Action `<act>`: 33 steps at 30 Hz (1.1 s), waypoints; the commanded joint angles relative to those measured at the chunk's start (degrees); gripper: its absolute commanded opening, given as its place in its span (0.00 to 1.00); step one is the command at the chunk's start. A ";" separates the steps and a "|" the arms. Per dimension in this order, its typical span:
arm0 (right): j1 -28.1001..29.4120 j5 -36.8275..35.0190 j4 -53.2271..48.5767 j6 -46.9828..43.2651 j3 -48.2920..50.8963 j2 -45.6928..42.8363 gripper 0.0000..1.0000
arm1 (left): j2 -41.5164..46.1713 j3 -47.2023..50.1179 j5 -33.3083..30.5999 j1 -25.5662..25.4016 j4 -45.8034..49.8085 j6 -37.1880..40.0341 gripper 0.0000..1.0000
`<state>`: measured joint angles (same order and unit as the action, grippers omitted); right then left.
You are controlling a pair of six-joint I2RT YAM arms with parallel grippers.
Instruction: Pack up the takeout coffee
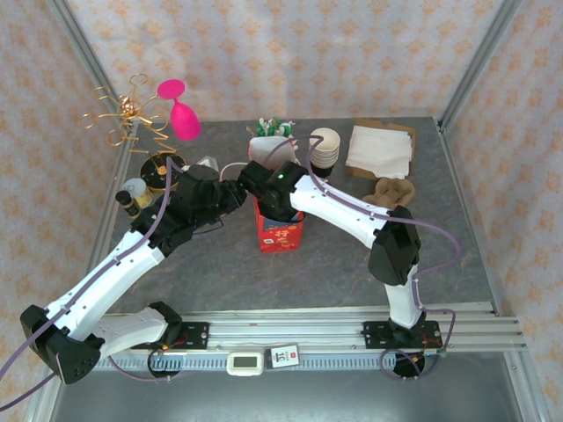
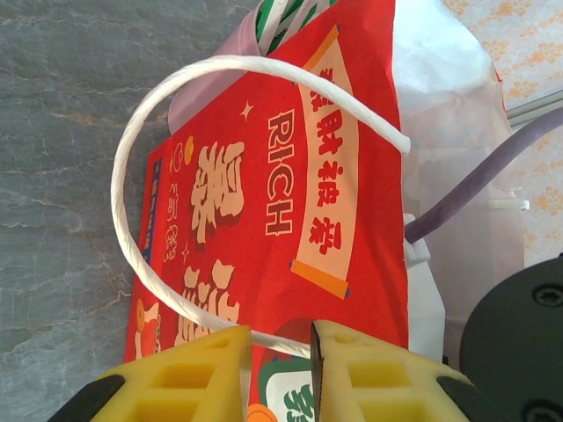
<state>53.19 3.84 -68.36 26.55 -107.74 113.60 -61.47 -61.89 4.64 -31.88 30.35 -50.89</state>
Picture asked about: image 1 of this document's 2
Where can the red carton box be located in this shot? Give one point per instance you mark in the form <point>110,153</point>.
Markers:
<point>281,239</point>

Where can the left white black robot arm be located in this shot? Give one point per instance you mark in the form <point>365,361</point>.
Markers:
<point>110,272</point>

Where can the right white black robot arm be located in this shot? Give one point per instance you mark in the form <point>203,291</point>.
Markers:
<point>334,206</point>

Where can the green white packets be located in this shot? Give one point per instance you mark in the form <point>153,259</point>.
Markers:
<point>275,127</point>

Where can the yellow jar with white lid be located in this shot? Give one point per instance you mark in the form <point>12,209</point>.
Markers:
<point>137,189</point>

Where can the stack of beige paper cups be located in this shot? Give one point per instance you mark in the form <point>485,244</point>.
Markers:
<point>325,138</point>

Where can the dark bottle with black cap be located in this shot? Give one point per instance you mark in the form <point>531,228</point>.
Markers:
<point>126,203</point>

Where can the pink plastic goblet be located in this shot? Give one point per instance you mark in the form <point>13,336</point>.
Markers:
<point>184,121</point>

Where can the white napkins on cardboard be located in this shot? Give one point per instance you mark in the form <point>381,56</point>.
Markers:
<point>360,171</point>

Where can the white napkin stack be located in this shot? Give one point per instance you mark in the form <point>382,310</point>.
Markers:
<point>378,149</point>

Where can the brown pulp cup carrier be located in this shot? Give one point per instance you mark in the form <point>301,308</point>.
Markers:
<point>391,191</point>

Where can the white digital timer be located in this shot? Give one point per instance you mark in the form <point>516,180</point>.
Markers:
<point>245,362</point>

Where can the white label card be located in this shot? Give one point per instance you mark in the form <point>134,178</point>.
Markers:
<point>285,357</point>

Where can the slotted metal strip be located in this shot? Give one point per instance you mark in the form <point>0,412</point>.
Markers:
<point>334,362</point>

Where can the grey metal panel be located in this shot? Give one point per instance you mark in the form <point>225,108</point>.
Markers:
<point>286,395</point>

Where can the left black mount plate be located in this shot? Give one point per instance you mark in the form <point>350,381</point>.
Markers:
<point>195,334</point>

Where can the black mount plate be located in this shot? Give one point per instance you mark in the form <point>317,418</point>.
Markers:
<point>195,334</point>
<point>374,332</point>

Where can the aluminium mounting rail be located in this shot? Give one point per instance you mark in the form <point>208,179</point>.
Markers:
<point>308,325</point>

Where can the right black mount plate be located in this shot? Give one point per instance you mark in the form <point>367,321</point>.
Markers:
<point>374,332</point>

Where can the aluminium frame post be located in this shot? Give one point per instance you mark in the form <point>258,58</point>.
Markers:
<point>88,57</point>
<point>479,57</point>

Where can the aluminium table edge rail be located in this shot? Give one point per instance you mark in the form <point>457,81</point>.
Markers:
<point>470,220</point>

